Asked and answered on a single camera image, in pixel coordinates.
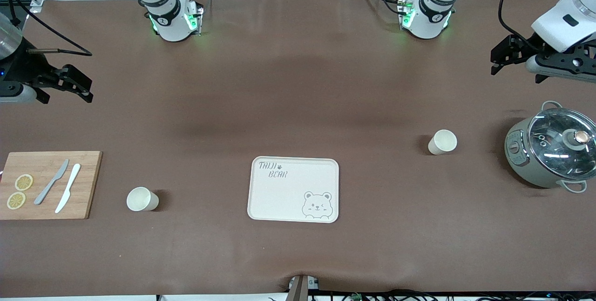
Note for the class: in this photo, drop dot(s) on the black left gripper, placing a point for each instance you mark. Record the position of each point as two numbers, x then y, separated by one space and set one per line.
531 47

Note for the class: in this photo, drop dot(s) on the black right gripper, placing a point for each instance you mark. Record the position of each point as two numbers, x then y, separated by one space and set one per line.
25 69

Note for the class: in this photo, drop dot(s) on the white plastic cup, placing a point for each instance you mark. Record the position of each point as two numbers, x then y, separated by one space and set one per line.
442 142
142 199

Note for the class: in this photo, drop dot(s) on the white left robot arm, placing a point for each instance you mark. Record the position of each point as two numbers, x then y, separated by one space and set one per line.
430 21

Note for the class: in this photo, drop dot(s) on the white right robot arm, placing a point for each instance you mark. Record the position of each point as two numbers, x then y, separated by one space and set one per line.
170 23

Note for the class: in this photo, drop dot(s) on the cream bear print tray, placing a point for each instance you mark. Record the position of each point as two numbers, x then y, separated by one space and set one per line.
288 198

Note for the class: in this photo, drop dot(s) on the glass pot lid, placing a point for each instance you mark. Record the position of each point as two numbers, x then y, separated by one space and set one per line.
549 128

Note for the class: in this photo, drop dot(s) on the grey plastic knife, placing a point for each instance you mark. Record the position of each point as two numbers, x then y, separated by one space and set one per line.
58 175

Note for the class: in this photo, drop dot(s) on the white plastic knife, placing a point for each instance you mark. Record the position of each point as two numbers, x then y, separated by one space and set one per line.
70 184

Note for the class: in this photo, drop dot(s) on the wooden cutting board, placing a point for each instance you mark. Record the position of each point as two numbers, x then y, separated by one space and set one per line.
88 189

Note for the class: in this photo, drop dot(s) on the grey pot with glass lid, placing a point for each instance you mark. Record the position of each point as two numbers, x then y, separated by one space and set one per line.
521 166

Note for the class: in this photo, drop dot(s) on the lemon slice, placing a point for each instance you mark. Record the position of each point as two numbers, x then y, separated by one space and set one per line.
23 182
16 200

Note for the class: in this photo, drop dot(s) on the brown table cover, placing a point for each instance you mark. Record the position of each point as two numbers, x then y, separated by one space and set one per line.
298 82

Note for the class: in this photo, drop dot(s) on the metal camera bracket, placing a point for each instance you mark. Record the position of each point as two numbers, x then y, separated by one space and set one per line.
301 289

